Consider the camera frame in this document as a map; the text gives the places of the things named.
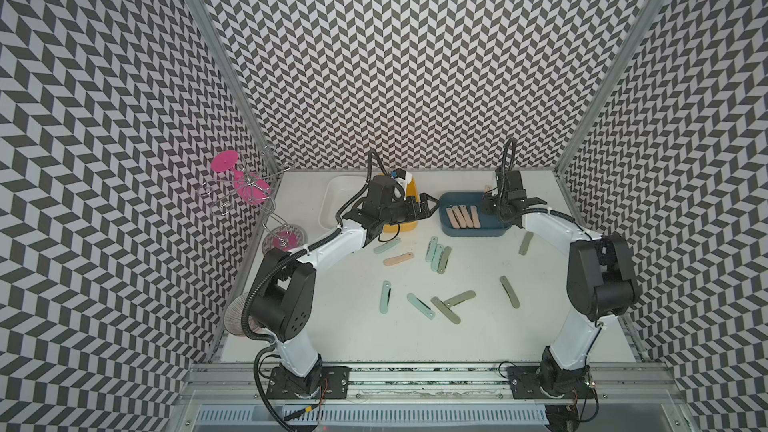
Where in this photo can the olive fruit knife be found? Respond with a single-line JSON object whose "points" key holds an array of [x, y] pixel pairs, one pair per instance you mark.
{"points": [[445, 310], [444, 259], [525, 243], [510, 293]]}

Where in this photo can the pink fruit knife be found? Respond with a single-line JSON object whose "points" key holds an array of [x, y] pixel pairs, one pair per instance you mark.
{"points": [[399, 259], [475, 217], [452, 219], [459, 216], [467, 216]]}

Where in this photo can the mint fruit knife upper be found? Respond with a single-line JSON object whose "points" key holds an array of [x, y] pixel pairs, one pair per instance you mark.
{"points": [[431, 249]]}

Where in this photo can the mint fruit knife far left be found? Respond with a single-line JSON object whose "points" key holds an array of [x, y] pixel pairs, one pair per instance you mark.
{"points": [[387, 245]]}

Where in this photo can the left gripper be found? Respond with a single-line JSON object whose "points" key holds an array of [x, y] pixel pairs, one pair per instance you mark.
{"points": [[415, 213]]}

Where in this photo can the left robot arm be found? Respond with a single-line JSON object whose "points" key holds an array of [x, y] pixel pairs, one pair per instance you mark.
{"points": [[279, 302]]}

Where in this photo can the mint fruit knife middle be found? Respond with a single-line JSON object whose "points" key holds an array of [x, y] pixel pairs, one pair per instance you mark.
{"points": [[436, 257]]}

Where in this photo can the yellow storage box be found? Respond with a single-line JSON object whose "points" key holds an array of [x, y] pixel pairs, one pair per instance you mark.
{"points": [[411, 190]]}

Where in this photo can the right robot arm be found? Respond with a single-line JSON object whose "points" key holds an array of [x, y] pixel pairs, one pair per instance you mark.
{"points": [[600, 281]]}

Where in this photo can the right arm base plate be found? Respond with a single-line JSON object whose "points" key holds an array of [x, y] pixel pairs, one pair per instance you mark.
{"points": [[548, 382]]}

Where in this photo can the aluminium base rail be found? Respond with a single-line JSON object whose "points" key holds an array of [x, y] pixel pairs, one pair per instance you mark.
{"points": [[433, 382]]}

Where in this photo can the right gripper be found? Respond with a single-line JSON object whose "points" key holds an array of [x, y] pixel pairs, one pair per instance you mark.
{"points": [[486, 203]]}

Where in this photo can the mint fruit knife lower left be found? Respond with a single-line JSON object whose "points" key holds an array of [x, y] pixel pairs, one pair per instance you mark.
{"points": [[385, 297]]}

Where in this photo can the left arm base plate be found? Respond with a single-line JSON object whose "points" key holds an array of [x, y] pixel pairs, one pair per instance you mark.
{"points": [[329, 381]]}

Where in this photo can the dark teal storage box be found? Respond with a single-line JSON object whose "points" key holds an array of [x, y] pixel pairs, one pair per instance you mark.
{"points": [[491, 226]]}

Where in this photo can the olive fruit knife angled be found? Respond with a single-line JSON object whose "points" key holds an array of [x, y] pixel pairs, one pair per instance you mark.
{"points": [[459, 298]]}

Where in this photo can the white storage box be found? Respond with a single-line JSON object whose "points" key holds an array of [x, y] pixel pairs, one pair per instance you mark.
{"points": [[338, 191]]}

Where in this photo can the mint fruit knife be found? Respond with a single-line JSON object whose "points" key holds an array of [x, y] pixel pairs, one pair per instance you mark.
{"points": [[422, 307], [431, 249], [387, 245], [436, 257], [385, 297]]}

